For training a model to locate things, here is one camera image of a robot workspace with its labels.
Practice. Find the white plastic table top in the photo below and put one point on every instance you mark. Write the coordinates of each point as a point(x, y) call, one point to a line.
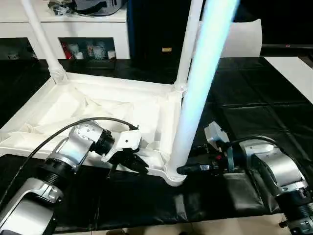
point(98, 107)

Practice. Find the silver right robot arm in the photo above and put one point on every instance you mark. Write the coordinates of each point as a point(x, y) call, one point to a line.
point(274, 176)

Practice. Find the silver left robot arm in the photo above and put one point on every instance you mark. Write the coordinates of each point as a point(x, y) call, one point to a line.
point(54, 171)

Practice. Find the black work mat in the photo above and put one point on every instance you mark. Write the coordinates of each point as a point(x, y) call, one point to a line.
point(254, 107)

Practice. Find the black metal stand leg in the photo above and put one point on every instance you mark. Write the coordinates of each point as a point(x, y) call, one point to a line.
point(283, 223)

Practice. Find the white flat board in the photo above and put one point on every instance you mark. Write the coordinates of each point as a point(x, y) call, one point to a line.
point(293, 76)

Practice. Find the small tan label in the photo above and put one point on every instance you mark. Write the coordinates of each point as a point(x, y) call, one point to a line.
point(167, 49)

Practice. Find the red bottle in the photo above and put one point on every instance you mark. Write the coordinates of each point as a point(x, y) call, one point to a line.
point(64, 50)

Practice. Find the white cushion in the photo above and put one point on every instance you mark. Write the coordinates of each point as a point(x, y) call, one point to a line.
point(242, 39)

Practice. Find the white cabinet with glass doors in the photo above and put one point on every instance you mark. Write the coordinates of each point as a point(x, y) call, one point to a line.
point(83, 29)

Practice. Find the grey clutter on cabinet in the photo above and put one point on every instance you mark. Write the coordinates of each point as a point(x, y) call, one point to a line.
point(88, 6)

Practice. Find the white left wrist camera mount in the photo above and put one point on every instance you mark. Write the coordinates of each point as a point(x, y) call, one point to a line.
point(122, 143)

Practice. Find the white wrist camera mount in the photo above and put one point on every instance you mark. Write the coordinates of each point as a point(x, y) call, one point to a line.
point(122, 143)
point(215, 134)

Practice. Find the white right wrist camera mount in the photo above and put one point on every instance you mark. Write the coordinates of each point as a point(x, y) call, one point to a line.
point(215, 134)

